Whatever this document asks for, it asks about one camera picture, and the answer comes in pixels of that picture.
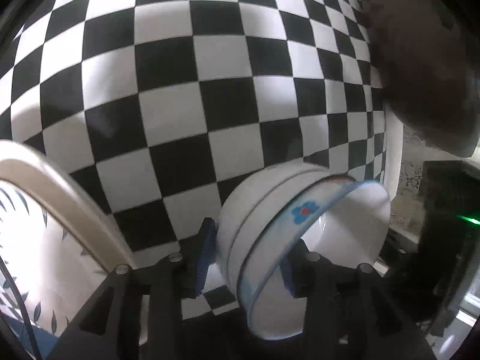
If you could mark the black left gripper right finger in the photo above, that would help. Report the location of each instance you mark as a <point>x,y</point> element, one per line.
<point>307,275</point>

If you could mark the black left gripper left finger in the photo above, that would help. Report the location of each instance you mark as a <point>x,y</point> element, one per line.
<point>179,276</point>

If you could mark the white bowl coloured dots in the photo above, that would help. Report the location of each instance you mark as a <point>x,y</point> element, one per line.
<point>335,220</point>

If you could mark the plain white shallow bowl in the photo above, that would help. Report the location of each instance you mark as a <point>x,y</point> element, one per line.
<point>251,206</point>

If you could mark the white plate grey floral print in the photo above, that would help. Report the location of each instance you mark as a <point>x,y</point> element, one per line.
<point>58,194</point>

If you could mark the white bowl dark rim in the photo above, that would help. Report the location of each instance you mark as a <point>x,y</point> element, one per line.
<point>285,228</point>

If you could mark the white plate blue leaf pattern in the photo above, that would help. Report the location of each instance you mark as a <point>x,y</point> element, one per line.
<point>53,273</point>

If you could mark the black white checkered mat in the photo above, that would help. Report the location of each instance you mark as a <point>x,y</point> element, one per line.
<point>159,109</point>

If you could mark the dark electric cooking pot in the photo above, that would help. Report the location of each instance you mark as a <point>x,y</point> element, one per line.
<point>429,64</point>

